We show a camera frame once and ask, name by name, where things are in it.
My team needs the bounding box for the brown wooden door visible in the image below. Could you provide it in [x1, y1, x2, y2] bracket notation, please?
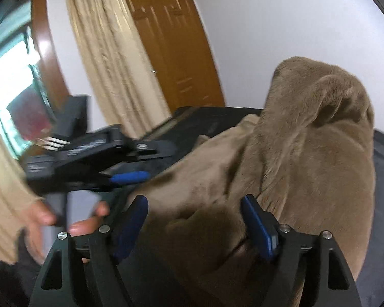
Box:
[126, 0, 225, 112]

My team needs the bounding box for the wood framed window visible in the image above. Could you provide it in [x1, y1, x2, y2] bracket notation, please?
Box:
[0, 0, 69, 160]

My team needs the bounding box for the brown fleece garment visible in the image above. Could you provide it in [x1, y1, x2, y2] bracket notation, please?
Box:
[120, 57, 375, 306]

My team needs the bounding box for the person's left hand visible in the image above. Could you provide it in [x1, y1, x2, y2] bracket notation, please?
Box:
[17, 199, 112, 266]

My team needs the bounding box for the beige curtain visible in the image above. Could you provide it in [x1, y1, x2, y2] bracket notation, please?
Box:
[66, 0, 170, 138]

